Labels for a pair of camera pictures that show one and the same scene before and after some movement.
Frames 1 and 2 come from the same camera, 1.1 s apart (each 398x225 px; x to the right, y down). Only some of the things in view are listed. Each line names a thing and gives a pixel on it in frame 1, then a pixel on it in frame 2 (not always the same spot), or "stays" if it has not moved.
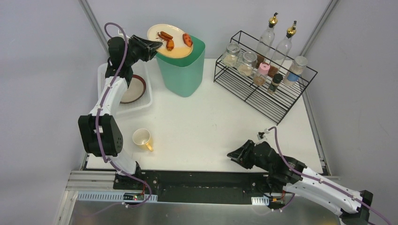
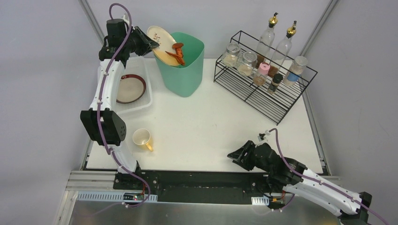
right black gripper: (246, 153) stays
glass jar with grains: (231, 57) stays
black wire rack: (265, 80) stays
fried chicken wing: (170, 43) to (179, 56)
